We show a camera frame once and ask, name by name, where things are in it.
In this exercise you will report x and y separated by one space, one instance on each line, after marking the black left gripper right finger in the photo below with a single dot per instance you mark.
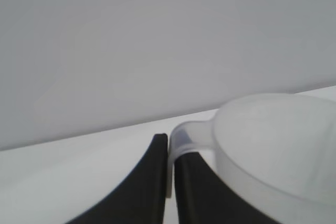
199 195

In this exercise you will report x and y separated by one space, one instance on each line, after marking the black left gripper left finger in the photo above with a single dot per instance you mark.
141 190

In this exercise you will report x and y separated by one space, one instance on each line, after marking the clear plastic measuring cup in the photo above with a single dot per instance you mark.
275 150

